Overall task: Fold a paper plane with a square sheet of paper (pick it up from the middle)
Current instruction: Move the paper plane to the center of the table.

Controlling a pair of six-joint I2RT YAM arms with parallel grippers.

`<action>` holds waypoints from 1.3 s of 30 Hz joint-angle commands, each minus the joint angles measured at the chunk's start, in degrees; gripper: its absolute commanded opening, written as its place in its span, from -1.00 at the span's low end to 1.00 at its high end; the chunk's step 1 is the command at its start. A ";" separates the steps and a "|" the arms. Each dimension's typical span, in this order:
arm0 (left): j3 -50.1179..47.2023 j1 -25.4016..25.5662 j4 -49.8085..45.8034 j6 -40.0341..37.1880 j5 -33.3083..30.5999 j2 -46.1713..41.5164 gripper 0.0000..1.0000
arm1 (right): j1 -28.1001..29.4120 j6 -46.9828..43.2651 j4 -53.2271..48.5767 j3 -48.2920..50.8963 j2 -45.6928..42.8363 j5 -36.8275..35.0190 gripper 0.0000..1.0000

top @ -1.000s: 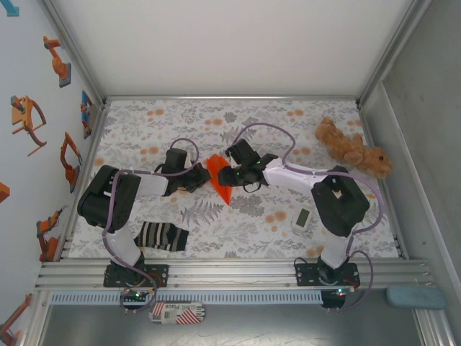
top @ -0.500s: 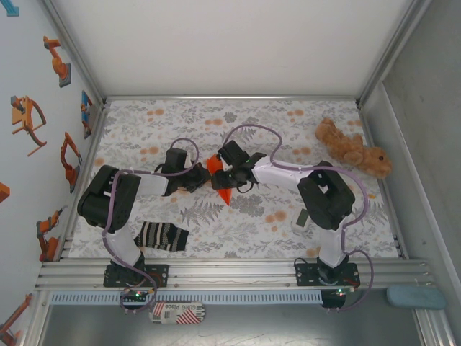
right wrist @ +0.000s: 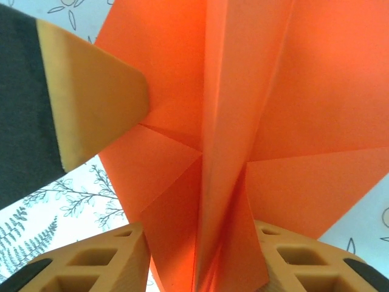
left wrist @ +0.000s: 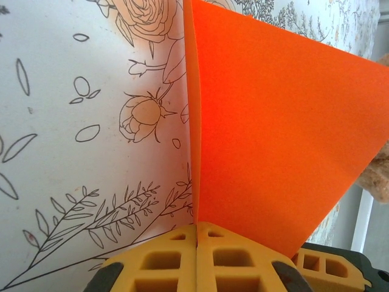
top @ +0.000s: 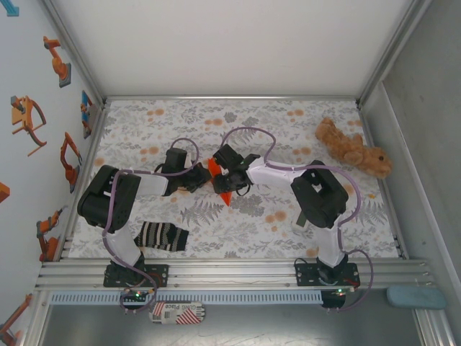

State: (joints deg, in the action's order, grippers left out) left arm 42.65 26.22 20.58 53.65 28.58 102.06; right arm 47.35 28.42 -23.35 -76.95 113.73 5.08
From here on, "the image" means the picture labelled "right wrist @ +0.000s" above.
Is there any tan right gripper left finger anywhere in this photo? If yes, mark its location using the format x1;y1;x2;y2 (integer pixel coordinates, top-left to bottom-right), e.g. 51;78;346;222
8;220;152;292

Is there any orange cloth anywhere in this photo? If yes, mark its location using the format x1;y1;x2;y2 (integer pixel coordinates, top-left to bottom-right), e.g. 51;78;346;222
93;0;389;292

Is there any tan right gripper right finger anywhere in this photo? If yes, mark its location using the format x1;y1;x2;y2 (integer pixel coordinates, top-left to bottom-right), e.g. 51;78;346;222
253;220;389;292

